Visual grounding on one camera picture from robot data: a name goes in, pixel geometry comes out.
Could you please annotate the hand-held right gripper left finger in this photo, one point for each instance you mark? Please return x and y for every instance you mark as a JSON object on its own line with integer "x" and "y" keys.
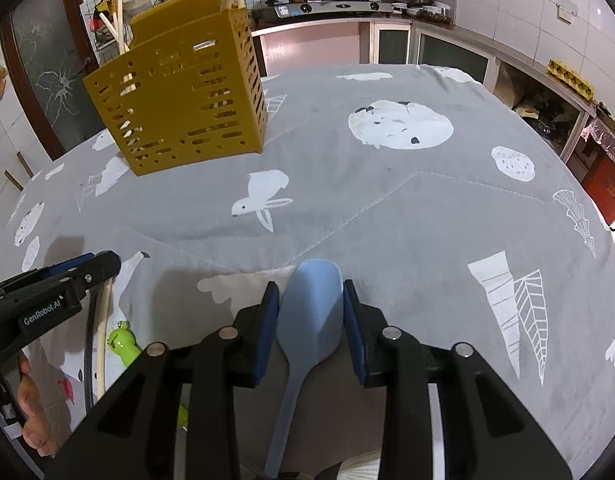
{"x": 267, "y": 340}

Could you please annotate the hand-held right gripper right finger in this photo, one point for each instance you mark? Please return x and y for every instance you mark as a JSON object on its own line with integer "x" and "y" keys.
{"x": 355, "y": 345}

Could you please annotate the yellow slotted utensil holder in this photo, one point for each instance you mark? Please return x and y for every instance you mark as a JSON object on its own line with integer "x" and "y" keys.
{"x": 187, "y": 95}

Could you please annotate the brown glass panel door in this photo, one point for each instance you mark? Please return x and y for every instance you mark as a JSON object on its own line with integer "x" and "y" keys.
{"x": 52, "y": 70}

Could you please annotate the yellow egg carton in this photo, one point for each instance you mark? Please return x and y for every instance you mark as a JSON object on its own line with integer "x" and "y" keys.
{"x": 570, "y": 77}

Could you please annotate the person's left hand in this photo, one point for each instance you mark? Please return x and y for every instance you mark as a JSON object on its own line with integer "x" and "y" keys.
{"x": 35, "y": 410}

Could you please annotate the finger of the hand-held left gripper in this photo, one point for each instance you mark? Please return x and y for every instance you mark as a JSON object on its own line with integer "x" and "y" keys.
{"x": 95, "y": 272}
{"x": 67, "y": 266}

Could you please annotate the kitchen counter cabinets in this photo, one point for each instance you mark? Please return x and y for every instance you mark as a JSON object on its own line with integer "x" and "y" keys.
{"x": 437, "y": 50}

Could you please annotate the white wall socket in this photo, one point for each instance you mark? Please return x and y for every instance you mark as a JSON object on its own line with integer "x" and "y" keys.
{"x": 567, "y": 12}

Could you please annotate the steel gas stove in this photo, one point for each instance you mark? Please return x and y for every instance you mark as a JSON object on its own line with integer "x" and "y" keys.
{"x": 327, "y": 9}

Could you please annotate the red box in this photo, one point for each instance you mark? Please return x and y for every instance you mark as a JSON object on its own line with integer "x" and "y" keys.
{"x": 607, "y": 185}

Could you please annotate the light blue plastic spoon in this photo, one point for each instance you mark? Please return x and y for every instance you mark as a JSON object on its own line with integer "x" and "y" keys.
{"x": 312, "y": 310}

